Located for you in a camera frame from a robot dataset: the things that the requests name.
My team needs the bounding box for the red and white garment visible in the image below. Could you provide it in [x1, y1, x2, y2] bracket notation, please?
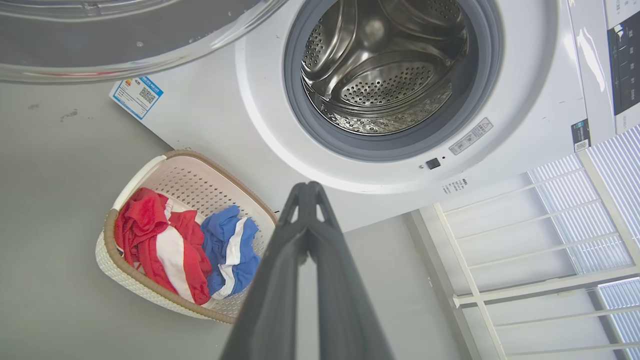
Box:
[113, 187, 214, 306]

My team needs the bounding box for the white front-load washing machine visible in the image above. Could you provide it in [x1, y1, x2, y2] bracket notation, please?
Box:
[109, 0, 640, 234]

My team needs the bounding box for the white perforated laundry basket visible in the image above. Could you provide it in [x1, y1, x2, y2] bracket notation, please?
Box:
[94, 149, 279, 325]

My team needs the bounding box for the blue and white garment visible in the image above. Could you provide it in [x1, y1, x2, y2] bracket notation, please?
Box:
[200, 204, 261, 300]

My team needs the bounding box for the black washer control panel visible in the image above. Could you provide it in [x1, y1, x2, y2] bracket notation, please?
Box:
[607, 24, 640, 117]

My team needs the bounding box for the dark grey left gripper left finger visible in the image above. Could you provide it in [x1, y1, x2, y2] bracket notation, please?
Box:
[220, 182, 311, 360]

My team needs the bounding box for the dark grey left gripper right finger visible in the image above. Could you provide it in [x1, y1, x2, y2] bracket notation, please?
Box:
[306, 181, 394, 360]

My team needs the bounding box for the black and white sticker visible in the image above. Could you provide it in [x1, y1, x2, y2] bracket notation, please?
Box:
[571, 118, 592, 154]

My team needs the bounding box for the stainless steel washer drum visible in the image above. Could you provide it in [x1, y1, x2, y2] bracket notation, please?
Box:
[300, 0, 469, 136]

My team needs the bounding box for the white metal frame rack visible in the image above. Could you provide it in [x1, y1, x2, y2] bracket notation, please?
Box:
[407, 125, 640, 360]

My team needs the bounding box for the round black glass washer door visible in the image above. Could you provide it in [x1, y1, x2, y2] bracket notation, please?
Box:
[0, 0, 289, 84]

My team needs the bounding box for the white warning sticker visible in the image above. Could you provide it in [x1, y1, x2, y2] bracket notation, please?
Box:
[448, 117, 495, 156]

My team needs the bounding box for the blue energy label sticker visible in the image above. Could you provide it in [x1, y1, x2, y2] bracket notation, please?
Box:
[109, 75, 165, 121]

